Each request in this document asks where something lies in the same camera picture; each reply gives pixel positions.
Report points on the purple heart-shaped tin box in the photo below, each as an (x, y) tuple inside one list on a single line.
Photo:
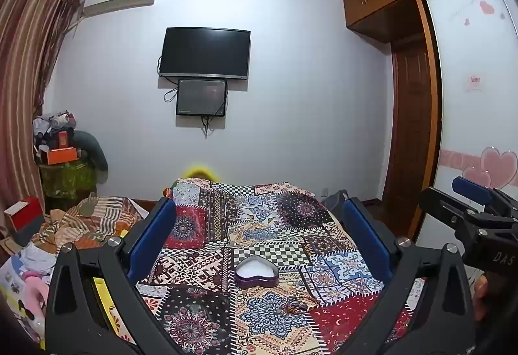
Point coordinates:
[(255, 273)]

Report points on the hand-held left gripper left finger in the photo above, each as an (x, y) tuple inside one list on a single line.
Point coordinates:
[(153, 241)]

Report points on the striped brown curtain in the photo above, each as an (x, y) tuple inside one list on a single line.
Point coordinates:
[(24, 75)]

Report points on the patchwork patterned blanket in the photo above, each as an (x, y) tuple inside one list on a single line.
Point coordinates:
[(259, 225)]

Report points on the grey bag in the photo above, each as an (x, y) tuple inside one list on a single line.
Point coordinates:
[(335, 201)]

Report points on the black wall television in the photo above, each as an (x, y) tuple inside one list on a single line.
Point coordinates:
[(204, 52)]

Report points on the pile of clutter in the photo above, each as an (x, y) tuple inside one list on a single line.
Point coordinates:
[(54, 128)]

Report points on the green cloth covered stand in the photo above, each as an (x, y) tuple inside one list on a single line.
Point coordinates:
[(66, 187)]

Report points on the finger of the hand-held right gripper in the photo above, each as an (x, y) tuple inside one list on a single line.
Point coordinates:
[(471, 187), (445, 205)]

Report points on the dark green cloth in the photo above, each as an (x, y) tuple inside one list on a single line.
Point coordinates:
[(94, 150)]

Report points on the person's right hand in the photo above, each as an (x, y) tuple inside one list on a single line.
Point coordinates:
[(481, 296)]

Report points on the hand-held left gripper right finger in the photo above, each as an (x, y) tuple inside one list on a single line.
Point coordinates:
[(364, 241)]

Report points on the printed white bag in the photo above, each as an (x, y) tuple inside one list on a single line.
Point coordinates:
[(20, 290)]

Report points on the red and white box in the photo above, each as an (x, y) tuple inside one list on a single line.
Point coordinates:
[(24, 215)]

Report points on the striped orange blanket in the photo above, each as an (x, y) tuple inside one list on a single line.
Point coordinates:
[(93, 221)]

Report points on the small black monitor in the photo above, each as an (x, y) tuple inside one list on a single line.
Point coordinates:
[(201, 96)]

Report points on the orange box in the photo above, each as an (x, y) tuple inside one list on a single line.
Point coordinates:
[(62, 155)]

